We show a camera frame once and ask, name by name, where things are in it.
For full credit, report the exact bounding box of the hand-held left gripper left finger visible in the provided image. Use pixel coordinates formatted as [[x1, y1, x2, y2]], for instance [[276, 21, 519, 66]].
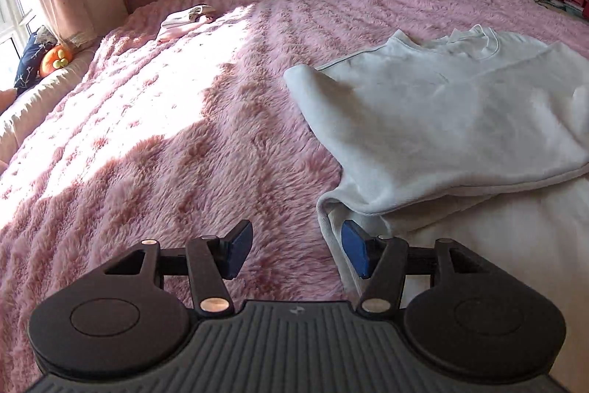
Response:
[[102, 219, 255, 319]]

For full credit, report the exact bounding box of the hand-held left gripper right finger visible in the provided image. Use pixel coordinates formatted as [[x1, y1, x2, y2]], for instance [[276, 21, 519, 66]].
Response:
[[341, 219, 489, 319]]

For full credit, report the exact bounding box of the white printed sweatshirt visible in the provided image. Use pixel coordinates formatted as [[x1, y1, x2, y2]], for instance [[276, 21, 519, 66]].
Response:
[[283, 25, 589, 393]]

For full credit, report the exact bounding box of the pink fluffy blanket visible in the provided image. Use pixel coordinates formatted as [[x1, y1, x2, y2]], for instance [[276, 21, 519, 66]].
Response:
[[0, 0, 589, 378]]

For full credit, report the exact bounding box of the small white folded garment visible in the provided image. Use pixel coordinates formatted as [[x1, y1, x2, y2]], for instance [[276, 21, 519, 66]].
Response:
[[156, 5, 217, 42]]

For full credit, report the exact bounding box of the cream window seat cushion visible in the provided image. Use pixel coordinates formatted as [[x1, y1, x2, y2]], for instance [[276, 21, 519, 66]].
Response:
[[0, 38, 104, 166]]

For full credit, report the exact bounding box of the orange plush toy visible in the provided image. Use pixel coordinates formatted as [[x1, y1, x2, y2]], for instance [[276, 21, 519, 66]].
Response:
[[39, 44, 74, 78]]

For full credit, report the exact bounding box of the navy floral pillow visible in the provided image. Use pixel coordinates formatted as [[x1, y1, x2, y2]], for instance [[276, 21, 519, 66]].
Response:
[[14, 29, 58, 95]]

